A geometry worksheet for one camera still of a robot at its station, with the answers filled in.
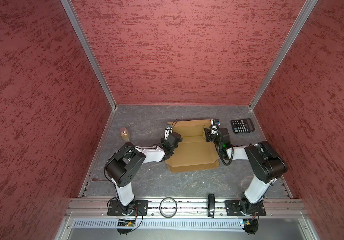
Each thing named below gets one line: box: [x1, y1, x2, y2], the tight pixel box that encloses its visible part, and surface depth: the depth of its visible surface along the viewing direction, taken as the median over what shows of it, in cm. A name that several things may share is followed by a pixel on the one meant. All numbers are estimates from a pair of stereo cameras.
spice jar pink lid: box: [120, 127, 131, 142], surface depth 94 cm
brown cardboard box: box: [165, 119, 220, 173], surface depth 94 cm
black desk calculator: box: [230, 118, 255, 134], surface depth 108 cm
